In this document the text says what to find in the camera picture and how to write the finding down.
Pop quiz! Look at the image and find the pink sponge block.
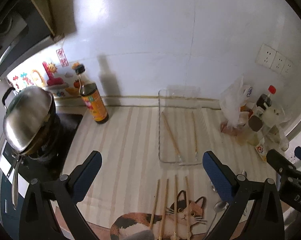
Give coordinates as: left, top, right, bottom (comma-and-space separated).
220, 121, 238, 137

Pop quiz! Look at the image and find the steel wok with lid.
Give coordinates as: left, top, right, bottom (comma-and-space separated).
2, 86, 56, 209

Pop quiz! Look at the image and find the white red seasoning packet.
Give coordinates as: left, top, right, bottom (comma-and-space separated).
255, 142, 267, 162

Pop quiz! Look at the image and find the white wall socket panel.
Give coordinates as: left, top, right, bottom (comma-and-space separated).
255, 43, 294, 77

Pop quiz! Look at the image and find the range hood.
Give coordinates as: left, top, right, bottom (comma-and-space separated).
0, 0, 55, 80

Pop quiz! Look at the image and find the colourful wall sticker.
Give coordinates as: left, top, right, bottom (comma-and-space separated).
7, 47, 80, 98

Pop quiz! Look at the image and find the red cap vinegar bottle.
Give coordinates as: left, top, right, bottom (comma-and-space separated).
255, 85, 276, 111

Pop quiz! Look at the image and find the steel spoon large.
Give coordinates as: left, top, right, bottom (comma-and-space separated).
206, 201, 229, 236

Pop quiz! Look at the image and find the dark soy sauce bottle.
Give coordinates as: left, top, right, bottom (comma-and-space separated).
74, 64, 109, 124

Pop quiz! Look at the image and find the clear plastic bag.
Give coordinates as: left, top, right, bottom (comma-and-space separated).
219, 75, 250, 129

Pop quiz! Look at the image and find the cat print table mat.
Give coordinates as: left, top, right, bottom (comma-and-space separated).
63, 107, 276, 239

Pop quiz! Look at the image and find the clear plastic seasoning jar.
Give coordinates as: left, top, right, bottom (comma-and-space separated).
248, 106, 282, 132

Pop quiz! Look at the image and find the clear plastic utensil tray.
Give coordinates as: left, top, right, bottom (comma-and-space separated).
158, 86, 204, 166

